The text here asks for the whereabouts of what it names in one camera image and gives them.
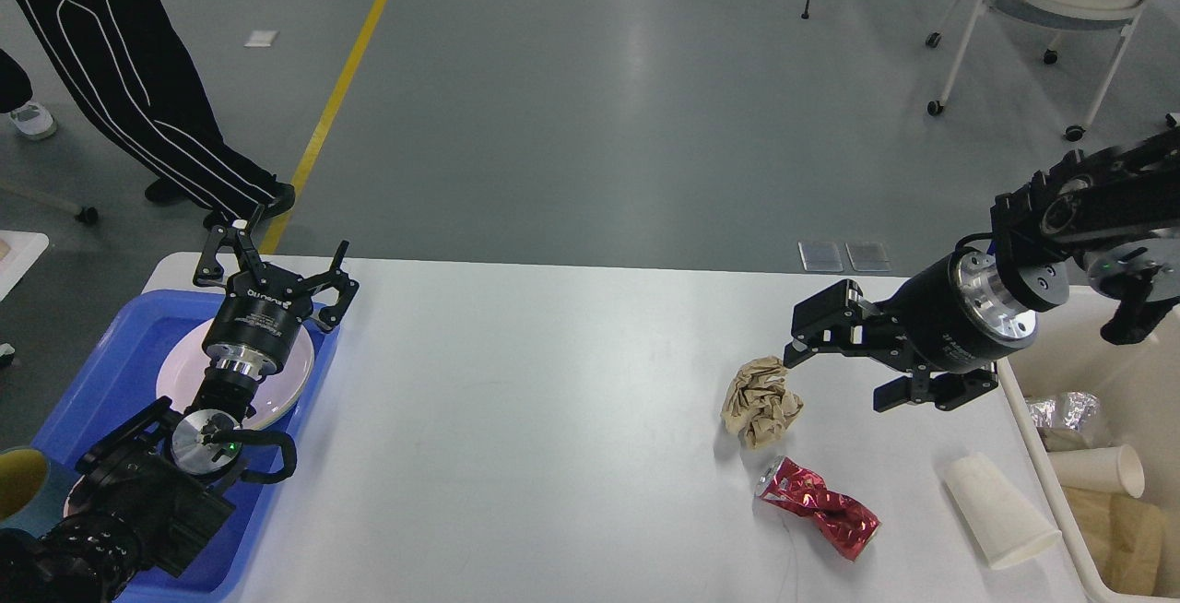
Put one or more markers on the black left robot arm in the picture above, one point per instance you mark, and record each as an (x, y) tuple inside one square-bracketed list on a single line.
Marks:
[(151, 493)]

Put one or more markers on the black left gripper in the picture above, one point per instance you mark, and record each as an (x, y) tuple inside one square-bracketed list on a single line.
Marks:
[(259, 321)]

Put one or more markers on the floor plate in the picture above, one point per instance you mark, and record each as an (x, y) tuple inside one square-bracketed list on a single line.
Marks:
[(821, 257), (868, 257)]

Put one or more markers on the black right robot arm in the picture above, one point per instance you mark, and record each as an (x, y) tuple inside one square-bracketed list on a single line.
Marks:
[(1113, 212)]

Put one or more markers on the right floor plate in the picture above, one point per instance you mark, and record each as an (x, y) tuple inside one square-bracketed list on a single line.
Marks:
[(868, 257)]

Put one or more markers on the pink plate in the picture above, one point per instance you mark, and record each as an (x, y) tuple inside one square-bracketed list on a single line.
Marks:
[(183, 370)]

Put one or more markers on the white side table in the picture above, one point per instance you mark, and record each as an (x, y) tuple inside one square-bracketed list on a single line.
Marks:
[(21, 250)]

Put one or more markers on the brown paper ball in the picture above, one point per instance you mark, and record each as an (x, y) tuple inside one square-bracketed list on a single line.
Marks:
[(759, 407)]

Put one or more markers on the person in black tracksuit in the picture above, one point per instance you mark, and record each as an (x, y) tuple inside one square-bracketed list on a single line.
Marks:
[(131, 75)]

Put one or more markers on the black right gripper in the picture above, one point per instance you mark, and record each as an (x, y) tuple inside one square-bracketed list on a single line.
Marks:
[(956, 313)]

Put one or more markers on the white paper cup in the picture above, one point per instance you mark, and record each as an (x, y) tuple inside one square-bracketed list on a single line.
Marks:
[(1007, 528), (1114, 470)]

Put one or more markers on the left floor plate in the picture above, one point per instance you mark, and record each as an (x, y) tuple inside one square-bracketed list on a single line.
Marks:
[(821, 257)]

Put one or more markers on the white plastic bin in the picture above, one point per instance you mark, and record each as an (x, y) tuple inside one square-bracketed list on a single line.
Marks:
[(1138, 386)]

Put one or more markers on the red foil wrapper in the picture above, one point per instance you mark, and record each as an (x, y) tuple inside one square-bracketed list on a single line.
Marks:
[(847, 524)]

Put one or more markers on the large brown paper bag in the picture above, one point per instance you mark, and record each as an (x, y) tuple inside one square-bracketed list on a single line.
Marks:
[(1130, 545)]

